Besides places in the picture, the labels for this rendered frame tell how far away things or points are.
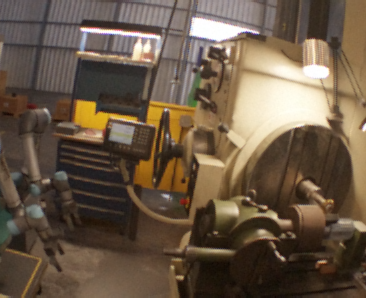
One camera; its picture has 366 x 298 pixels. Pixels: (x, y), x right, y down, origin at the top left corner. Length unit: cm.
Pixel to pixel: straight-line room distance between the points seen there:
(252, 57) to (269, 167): 45
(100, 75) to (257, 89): 234
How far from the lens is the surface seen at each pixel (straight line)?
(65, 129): 315
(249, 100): 138
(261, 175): 136
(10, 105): 861
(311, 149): 141
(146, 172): 431
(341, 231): 135
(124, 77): 345
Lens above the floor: 168
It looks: 12 degrees down
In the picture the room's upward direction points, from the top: 10 degrees clockwise
